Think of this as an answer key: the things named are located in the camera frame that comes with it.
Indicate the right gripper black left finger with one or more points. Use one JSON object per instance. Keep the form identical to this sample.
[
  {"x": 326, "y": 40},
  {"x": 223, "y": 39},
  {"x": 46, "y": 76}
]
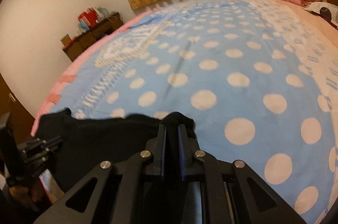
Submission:
[{"x": 112, "y": 193}]

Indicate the dark brown wooden desk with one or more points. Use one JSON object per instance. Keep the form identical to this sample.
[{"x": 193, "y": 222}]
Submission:
[{"x": 81, "y": 43}]

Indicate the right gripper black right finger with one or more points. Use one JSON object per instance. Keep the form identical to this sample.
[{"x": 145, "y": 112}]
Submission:
[{"x": 230, "y": 192}]

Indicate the silver door handle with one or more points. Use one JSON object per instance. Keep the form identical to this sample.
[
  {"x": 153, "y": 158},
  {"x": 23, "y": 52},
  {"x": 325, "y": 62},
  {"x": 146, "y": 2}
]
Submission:
[{"x": 11, "y": 96}]

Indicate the black knitted garment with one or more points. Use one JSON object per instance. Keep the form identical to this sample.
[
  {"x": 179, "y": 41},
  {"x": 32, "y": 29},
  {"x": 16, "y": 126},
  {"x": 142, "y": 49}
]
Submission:
[{"x": 88, "y": 142}]

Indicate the pink and blue bedspread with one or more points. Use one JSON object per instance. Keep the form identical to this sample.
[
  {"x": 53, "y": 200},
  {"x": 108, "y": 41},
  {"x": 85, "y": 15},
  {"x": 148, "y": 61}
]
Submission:
[{"x": 258, "y": 77}]

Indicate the white pillow with grey pattern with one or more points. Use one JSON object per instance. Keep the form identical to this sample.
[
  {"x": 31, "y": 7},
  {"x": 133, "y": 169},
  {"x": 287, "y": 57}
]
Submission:
[{"x": 325, "y": 10}]

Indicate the left hand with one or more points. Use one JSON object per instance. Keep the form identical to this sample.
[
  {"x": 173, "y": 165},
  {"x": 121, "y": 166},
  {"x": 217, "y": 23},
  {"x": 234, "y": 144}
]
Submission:
[{"x": 28, "y": 195}]

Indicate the red gift bag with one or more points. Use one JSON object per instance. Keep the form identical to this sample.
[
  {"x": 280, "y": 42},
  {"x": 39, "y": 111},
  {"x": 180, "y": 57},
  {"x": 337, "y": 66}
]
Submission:
[{"x": 89, "y": 17}]

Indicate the dark brown door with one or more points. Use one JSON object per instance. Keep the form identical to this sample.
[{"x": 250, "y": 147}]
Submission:
[{"x": 21, "y": 119}]

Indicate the brown cardboard box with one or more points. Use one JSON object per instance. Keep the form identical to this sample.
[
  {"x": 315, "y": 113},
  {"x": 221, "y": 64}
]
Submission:
[{"x": 66, "y": 40}]

